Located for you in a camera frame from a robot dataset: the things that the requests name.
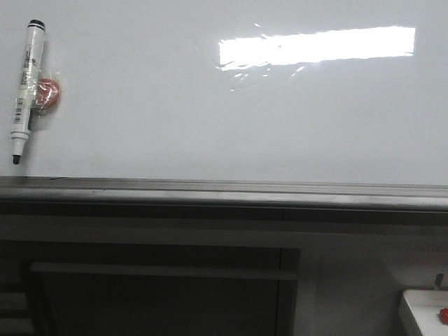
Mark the white whiteboard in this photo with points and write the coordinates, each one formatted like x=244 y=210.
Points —
x=295 y=91

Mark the white box with red item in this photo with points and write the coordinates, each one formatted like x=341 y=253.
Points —
x=424 y=311

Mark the red round magnet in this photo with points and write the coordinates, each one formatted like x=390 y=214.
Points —
x=47 y=93

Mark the white whiteboard marker pen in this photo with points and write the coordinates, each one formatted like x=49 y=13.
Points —
x=26 y=96

